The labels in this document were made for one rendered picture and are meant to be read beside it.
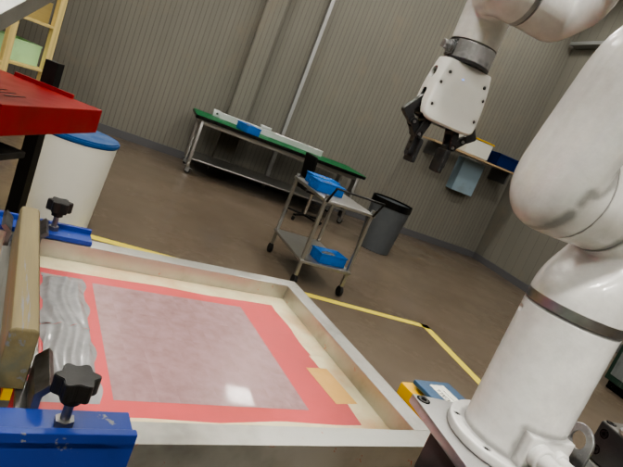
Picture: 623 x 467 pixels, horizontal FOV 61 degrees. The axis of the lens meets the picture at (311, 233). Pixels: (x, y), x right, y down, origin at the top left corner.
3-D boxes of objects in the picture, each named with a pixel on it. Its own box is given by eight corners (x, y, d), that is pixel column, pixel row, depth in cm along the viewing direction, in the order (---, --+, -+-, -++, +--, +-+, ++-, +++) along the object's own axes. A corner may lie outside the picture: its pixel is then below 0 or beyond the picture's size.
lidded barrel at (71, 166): (98, 219, 418) (123, 139, 405) (88, 241, 368) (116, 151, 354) (23, 197, 400) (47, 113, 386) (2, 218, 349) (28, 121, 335)
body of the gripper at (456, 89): (454, 44, 78) (424, 117, 80) (506, 71, 82) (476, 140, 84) (430, 45, 85) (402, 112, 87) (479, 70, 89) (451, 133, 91)
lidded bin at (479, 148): (474, 157, 944) (481, 142, 938) (488, 161, 903) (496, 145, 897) (450, 146, 925) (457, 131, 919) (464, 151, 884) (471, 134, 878)
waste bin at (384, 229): (398, 260, 716) (419, 212, 701) (362, 249, 696) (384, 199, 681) (381, 246, 769) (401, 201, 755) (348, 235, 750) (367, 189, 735)
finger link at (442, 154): (453, 133, 85) (437, 172, 86) (469, 140, 86) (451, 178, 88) (444, 131, 88) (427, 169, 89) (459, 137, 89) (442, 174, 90)
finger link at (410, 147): (414, 117, 82) (398, 157, 84) (431, 123, 83) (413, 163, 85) (406, 114, 85) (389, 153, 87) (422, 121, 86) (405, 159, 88)
